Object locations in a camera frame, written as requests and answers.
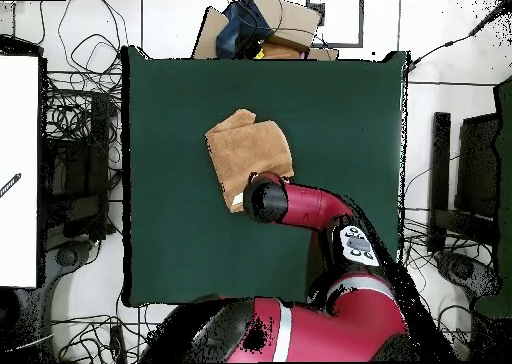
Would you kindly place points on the tan terry towel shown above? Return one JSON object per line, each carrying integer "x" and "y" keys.
{"x": 244, "y": 148}

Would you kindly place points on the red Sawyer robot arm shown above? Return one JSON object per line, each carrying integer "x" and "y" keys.
{"x": 312, "y": 204}

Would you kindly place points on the dark green table cloth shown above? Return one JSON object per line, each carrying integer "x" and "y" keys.
{"x": 192, "y": 240}

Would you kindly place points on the brown folded garment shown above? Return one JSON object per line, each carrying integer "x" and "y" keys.
{"x": 280, "y": 52}

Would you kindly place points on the blue jeans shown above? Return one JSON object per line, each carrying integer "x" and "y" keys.
{"x": 236, "y": 32}

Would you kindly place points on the brown cardboard box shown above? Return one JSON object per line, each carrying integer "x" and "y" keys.
{"x": 296, "y": 20}

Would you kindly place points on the black equipment cart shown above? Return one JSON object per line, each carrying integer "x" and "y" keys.
{"x": 76, "y": 172}

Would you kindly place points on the black power strip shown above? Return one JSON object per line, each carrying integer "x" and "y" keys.
{"x": 117, "y": 344}

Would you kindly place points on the black label strip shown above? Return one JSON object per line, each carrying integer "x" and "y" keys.
{"x": 10, "y": 184}

